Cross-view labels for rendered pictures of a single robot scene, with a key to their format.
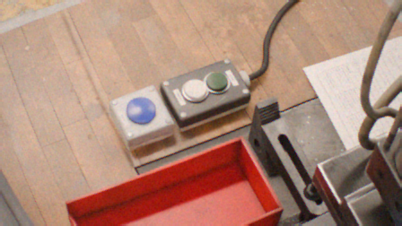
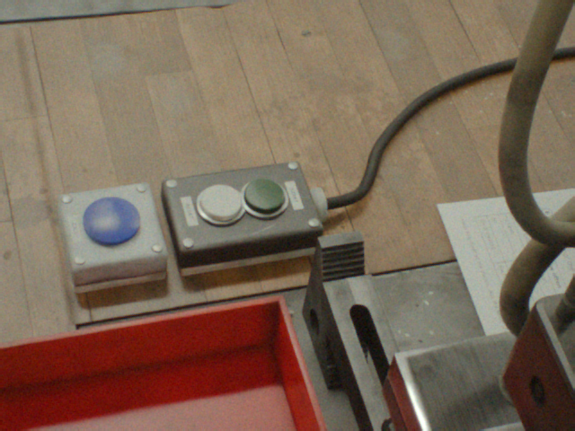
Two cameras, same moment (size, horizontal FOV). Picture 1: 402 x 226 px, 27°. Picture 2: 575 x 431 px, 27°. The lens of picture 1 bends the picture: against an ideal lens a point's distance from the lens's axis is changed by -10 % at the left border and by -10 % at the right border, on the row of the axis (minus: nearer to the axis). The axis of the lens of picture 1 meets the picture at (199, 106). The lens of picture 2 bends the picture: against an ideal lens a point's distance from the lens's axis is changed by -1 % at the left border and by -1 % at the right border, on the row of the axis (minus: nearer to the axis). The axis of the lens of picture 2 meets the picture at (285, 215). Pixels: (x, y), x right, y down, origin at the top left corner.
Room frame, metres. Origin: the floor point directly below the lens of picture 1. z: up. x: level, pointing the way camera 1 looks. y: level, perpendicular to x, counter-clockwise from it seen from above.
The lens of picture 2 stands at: (0.17, -0.12, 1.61)
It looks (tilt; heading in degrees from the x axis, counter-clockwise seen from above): 52 degrees down; 8
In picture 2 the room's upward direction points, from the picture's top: 10 degrees clockwise
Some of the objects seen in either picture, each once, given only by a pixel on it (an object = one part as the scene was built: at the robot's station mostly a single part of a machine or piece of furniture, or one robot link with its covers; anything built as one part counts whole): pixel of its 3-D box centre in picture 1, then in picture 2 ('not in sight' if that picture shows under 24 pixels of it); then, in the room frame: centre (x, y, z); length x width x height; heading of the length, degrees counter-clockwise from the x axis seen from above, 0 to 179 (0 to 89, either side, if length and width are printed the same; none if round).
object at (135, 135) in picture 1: (140, 123); (111, 247); (0.65, 0.07, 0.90); 0.07 x 0.07 x 0.06; 32
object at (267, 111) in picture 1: (272, 137); (343, 311); (0.63, -0.10, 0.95); 0.06 x 0.03 x 0.09; 32
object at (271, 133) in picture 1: (295, 176); (375, 395); (0.57, -0.13, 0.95); 0.15 x 0.03 x 0.10; 32
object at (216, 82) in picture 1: (216, 84); (263, 201); (0.71, -0.02, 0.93); 0.03 x 0.03 x 0.02
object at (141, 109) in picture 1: (141, 112); (111, 224); (0.65, 0.07, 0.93); 0.04 x 0.04 x 0.02
